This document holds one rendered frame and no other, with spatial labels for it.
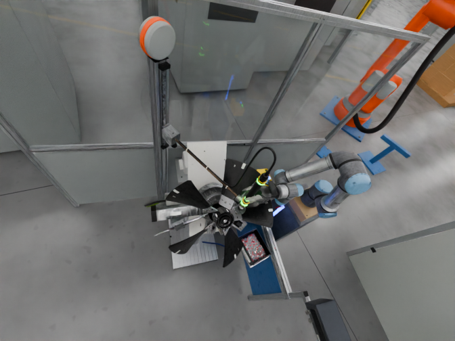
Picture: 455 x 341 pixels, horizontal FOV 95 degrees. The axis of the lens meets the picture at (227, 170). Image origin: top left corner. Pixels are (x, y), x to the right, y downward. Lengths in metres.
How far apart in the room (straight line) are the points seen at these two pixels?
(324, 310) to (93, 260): 2.01
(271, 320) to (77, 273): 1.91
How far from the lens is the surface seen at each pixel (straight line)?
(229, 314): 2.47
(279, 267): 1.73
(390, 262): 2.93
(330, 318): 1.42
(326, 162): 1.28
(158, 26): 1.04
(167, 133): 1.34
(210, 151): 1.37
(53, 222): 2.75
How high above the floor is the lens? 2.39
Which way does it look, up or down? 55 degrees down
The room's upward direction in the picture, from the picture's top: 25 degrees clockwise
